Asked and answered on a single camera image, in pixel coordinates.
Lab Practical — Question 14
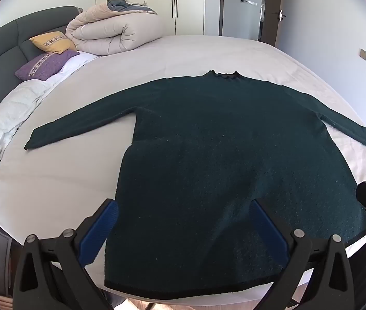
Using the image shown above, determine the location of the dark green sweater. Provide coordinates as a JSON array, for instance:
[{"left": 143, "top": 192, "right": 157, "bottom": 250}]
[{"left": 24, "top": 70, "right": 366, "bottom": 300}]

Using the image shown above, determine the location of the white wardrobe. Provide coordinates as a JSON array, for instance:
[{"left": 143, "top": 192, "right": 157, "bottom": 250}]
[{"left": 83, "top": 0, "right": 220, "bottom": 37}]

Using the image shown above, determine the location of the large white pillow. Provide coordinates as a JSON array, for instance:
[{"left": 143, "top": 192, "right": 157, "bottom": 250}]
[{"left": 0, "top": 79, "right": 58, "bottom": 169}]

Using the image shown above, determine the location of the bed with white sheet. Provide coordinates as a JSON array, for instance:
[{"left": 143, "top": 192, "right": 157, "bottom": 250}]
[{"left": 0, "top": 34, "right": 366, "bottom": 301}]

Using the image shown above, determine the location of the yellow patterned pillow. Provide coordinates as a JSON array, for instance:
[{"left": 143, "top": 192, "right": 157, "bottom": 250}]
[{"left": 29, "top": 31, "right": 77, "bottom": 55}]

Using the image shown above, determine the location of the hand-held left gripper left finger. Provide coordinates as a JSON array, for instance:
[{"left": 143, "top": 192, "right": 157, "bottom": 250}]
[{"left": 12, "top": 198, "right": 119, "bottom": 310}]

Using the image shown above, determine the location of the rolled beige duvet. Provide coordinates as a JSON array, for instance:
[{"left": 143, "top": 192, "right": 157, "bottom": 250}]
[{"left": 65, "top": 0, "right": 166, "bottom": 56}]

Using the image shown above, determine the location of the purple patterned pillow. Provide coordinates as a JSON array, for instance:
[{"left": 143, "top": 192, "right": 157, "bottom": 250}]
[{"left": 15, "top": 50, "right": 80, "bottom": 81}]

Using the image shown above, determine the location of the brown door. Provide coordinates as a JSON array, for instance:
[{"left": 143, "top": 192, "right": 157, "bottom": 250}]
[{"left": 262, "top": 0, "right": 287, "bottom": 48}]

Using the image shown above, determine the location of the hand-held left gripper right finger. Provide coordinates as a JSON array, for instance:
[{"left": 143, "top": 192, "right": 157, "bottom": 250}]
[{"left": 250, "top": 199, "right": 360, "bottom": 310}]

